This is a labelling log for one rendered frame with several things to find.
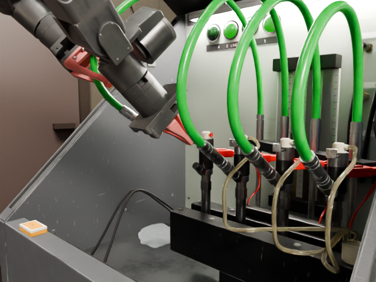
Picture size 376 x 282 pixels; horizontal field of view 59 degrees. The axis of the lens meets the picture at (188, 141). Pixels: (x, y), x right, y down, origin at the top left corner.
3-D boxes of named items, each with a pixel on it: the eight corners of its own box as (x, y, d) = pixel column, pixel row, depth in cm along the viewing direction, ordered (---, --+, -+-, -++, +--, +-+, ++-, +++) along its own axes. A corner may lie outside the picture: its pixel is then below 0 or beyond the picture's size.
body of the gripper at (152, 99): (191, 90, 54) (163, 56, 51) (152, 137, 51) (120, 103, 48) (170, 91, 60) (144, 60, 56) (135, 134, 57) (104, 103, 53)
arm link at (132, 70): (88, 65, 51) (98, 64, 46) (118, 35, 53) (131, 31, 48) (119, 97, 54) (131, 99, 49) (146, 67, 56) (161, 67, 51)
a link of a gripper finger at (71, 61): (126, 75, 64) (89, 43, 64) (122, 63, 57) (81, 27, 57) (101, 100, 63) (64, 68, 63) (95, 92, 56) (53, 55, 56)
